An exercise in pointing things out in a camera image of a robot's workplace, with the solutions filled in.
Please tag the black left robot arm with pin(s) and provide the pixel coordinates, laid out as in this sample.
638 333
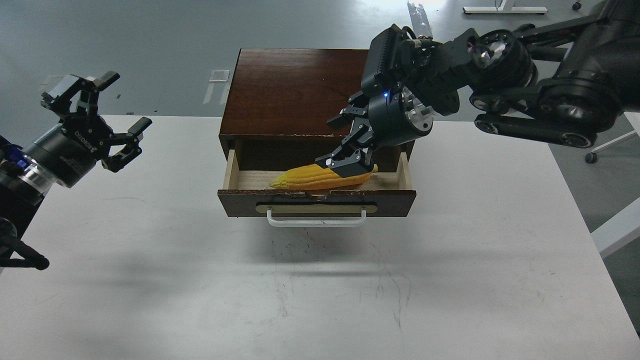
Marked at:
23 187

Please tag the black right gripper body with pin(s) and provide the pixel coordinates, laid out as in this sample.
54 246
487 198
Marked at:
398 118

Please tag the white desk foot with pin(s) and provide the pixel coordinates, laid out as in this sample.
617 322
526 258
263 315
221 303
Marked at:
505 7

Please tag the wooden drawer with white handle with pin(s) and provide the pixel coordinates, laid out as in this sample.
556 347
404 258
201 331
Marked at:
247 193

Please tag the yellow plastic corn cob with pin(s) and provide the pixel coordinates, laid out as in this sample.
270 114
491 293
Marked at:
313 178

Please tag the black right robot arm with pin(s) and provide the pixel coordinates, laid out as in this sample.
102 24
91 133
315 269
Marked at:
561 84

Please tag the white office chair base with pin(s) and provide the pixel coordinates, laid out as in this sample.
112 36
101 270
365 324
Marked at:
592 157

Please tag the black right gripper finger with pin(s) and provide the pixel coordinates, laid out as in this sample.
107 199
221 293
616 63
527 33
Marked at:
354 155
356 110

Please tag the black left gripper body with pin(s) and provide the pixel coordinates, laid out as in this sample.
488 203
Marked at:
67 154

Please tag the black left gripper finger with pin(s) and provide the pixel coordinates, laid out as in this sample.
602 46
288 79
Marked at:
131 141
75 99

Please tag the dark wooden drawer cabinet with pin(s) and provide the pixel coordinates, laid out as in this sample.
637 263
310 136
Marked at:
280 100

